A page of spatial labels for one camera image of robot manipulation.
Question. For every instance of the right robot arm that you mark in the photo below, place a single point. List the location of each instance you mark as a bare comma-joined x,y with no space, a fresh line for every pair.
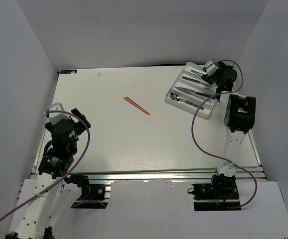
239,115

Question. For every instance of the knife with pink handle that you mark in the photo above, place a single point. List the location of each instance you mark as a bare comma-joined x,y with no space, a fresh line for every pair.
193,96

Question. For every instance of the fork with dark handle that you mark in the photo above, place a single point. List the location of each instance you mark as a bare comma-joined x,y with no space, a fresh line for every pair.
196,81

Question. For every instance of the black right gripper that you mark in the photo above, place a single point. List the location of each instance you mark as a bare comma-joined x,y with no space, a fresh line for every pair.
209,78

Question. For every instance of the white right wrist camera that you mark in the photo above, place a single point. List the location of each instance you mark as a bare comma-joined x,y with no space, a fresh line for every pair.
210,68

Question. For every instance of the white divided cutlery tray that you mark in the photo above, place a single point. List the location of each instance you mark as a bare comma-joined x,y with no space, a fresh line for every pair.
205,107

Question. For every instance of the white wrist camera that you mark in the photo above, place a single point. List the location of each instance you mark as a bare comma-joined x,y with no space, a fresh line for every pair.
210,68
55,113

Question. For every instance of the knife with dark handle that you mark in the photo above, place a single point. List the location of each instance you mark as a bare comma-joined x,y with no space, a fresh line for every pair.
192,92

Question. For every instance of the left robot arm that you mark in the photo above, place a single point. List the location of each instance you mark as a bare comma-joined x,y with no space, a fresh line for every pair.
56,189

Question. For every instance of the orange chopstick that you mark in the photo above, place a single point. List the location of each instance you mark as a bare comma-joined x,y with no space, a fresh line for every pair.
139,105
135,105

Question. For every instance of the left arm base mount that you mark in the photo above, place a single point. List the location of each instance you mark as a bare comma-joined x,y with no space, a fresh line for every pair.
91,196

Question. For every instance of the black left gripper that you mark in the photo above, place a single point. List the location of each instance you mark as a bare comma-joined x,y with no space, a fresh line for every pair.
80,125

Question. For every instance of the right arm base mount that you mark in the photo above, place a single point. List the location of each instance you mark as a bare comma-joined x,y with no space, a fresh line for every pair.
210,198

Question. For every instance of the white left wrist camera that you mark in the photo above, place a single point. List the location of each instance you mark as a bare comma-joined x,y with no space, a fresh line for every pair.
55,113

